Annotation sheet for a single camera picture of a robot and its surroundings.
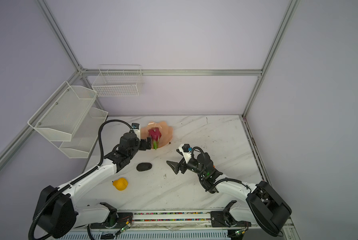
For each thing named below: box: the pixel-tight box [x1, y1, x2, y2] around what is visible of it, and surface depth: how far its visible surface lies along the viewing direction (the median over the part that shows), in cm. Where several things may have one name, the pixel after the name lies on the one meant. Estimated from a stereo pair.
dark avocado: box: [136, 162, 152, 172], surface depth 90 cm
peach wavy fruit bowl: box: [140, 121, 174, 149], surface depth 109 cm
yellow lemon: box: [112, 178, 128, 191], surface depth 83 cm
